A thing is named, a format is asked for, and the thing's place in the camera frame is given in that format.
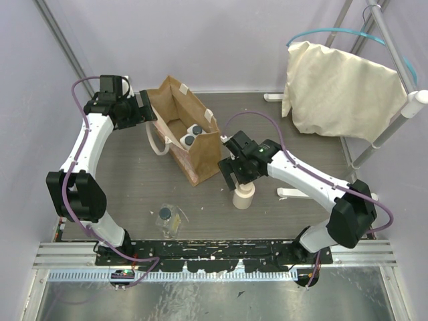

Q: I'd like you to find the beige round bottle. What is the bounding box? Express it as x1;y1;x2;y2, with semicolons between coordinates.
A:
232;183;255;210

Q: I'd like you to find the brown paper bag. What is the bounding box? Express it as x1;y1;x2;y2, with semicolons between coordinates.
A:
146;76;221;187

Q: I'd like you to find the white bottle black cap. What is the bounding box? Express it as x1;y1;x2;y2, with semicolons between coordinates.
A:
187;124;205;137
180;134;195;150

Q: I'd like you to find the clear glass bottle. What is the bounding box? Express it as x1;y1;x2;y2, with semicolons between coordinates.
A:
155;203;181;239

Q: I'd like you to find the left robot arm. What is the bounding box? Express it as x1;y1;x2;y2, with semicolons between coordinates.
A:
46;75;157;265

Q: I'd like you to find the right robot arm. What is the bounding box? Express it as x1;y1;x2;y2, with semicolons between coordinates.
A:
219;131;377;263

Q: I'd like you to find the cream canvas cloth bag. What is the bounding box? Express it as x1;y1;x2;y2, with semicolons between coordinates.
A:
282;41;407;143

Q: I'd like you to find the white rack foot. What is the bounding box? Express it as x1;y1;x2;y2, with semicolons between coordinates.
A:
277;187;311;199

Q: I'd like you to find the teal hanger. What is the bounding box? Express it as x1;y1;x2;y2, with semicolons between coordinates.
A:
286;27;418;84

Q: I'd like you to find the grey clothes rack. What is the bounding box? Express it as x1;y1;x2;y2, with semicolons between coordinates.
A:
326;0;428;168

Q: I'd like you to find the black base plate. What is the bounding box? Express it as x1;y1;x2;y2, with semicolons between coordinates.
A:
95;239;335;274

